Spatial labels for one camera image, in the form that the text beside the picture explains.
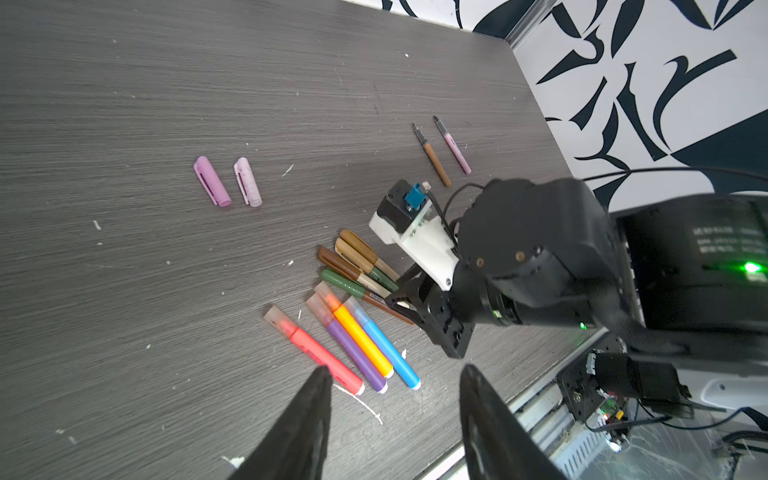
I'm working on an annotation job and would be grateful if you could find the tan pen ochre cap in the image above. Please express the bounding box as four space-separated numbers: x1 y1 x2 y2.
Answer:
334 238 398 292

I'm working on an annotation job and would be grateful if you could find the purple marker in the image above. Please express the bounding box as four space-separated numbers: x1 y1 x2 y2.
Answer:
306 293 388 394

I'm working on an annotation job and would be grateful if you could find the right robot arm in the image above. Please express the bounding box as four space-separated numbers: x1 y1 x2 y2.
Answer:
369 178 767 422

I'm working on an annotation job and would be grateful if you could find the white cable duct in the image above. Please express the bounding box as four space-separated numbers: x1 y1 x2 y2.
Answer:
549 424 608 479

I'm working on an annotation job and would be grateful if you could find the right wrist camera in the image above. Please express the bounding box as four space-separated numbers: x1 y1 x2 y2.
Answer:
369 180 458 292

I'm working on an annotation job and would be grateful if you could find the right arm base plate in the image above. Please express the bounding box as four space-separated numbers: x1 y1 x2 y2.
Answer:
556 333 625 423

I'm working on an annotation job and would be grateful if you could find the brown pen green cap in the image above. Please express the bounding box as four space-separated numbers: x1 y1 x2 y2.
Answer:
320 268 413 325

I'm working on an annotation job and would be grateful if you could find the green pen tan cap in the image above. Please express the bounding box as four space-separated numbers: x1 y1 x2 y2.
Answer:
340 229 400 281

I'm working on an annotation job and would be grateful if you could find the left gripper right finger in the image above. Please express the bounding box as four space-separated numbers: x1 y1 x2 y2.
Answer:
459 364 565 480

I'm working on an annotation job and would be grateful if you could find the cream pen brown cap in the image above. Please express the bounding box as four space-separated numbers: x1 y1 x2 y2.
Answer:
317 246 390 297

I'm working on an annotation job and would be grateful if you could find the pink pen purple cap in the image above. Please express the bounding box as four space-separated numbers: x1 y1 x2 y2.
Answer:
433 116 472 175

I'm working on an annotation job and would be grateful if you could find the blue marker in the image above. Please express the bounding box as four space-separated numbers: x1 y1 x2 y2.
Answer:
344 297 422 390

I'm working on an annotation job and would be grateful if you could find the red marker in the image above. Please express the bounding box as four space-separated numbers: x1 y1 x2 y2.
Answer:
264 306 365 395

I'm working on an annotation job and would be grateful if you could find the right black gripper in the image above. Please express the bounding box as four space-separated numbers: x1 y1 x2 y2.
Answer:
385 264 474 359

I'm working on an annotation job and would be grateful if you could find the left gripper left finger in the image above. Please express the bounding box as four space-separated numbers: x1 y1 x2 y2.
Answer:
230 366 333 480

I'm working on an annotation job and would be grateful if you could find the orange marker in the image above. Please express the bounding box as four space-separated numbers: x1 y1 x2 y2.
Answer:
314 281 394 379

